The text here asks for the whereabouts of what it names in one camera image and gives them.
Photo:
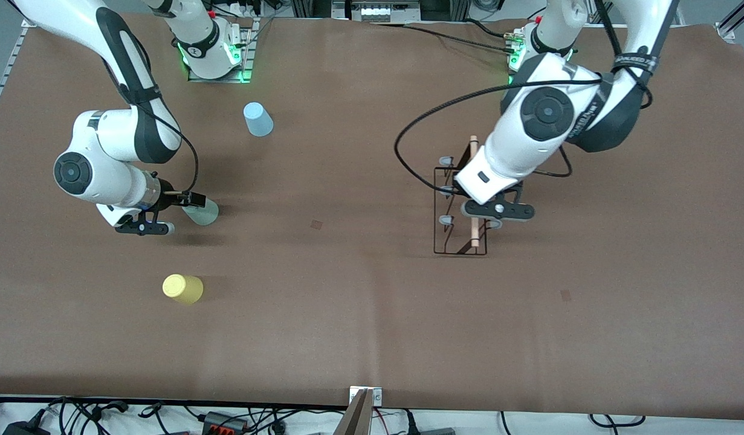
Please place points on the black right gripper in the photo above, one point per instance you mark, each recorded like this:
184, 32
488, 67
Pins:
168, 197

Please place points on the pale green plastic cup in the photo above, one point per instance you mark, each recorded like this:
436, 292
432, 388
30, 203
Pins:
205, 214

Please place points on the yellow plastic cup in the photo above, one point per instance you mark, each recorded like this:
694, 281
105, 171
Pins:
184, 290

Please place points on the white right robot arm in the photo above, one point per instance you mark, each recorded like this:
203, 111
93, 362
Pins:
112, 136

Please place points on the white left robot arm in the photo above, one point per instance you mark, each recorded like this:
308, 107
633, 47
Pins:
547, 112

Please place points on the light blue plastic cup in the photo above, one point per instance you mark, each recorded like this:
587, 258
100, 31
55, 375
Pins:
258, 121

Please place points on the brown paper table cover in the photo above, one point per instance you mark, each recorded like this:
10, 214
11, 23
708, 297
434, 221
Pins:
372, 332

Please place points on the black orange connector box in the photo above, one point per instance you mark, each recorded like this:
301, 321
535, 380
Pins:
223, 422

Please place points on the grey socket strip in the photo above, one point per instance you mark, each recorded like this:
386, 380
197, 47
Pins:
378, 12

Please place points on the black power adapter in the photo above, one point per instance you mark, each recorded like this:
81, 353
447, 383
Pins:
24, 429

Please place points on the aluminium corner extrusion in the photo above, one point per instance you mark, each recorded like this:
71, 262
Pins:
737, 18

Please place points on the aluminium arm base plate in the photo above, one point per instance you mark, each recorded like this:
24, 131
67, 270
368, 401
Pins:
248, 60

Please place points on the perforated aluminium side rail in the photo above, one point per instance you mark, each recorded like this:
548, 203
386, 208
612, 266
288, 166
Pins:
3, 81

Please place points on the dark frame post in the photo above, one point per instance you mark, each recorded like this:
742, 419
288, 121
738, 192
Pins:
311, 7
444, 7

